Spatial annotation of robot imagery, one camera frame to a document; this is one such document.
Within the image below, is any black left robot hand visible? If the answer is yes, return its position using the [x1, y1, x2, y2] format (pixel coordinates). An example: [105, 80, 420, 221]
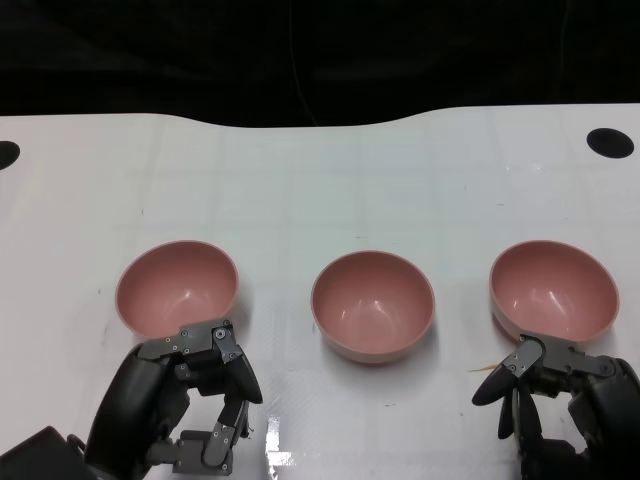
[83, 317, 265, 480]

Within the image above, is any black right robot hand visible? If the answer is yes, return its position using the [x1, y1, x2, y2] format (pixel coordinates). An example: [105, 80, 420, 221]
[471, 333, 640, 480]

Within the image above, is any pink plastic bowl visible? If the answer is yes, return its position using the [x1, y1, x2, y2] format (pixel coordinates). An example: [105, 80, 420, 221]
[489, 240, 621, 346]
[114, 239, 241, 337]
[310, 250, 436, 365]

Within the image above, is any black backdrop cloth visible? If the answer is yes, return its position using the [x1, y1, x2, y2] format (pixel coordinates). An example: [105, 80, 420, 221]
[0, 0, 640, 129]

